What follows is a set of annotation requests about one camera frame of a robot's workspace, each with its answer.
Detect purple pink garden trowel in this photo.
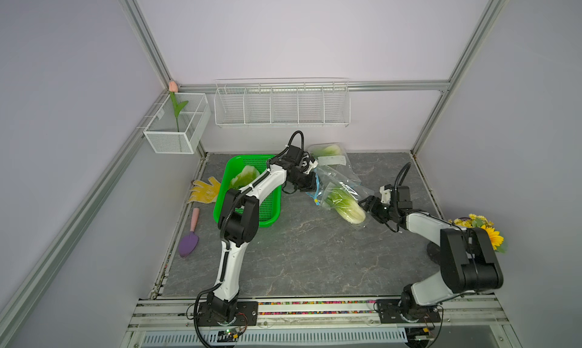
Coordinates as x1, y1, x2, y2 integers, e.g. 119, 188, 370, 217
177, 208, 200, 258

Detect clear blue-zip zip-top bag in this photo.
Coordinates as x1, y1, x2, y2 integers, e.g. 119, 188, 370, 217
306, 166, 374, 229

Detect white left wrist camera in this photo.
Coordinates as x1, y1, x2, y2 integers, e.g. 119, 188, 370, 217
299, 155, 318, 175

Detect sunflower bouquet in pot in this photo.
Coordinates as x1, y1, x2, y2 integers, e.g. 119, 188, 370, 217
426, 213, 506, 265

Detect green plastic perforated basket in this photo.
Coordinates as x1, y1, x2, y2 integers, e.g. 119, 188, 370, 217
213, 154, 282, 228

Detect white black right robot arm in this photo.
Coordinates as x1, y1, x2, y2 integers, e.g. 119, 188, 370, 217
359, 162, 504, 315

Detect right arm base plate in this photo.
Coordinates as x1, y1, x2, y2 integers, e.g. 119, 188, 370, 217
374, 299, 442, 324

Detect white vented cable duct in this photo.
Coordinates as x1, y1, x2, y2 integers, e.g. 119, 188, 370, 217
141, 327, 408, 347

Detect small white wire basket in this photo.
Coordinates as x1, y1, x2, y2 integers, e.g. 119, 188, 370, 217
143, 93, 212, 154

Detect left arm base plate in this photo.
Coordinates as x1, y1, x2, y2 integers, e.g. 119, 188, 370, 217
196, 300, 259, 327

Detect back zip-top bag with label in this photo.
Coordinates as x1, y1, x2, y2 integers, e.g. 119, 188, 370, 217
308, 143, 348, 166

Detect long white wire shelf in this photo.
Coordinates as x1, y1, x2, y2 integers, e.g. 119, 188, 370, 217
214, 78, 351, 128

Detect aluminium mounting rail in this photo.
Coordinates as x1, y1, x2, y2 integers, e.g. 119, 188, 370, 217
127, 295, 509, 331

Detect pink artificial tulip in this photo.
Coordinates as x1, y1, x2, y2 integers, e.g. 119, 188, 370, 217
168, 81, 188, 132

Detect green chinese cabbage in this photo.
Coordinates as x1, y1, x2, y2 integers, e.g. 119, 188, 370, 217
324, 187, 366, 225
230, 166, 261, 190

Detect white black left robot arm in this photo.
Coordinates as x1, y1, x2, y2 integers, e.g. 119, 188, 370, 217
203, 131, 318, 321

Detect yellow dotted work glove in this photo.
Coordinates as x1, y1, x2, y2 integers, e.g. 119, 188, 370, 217
188, 177, 221, 204

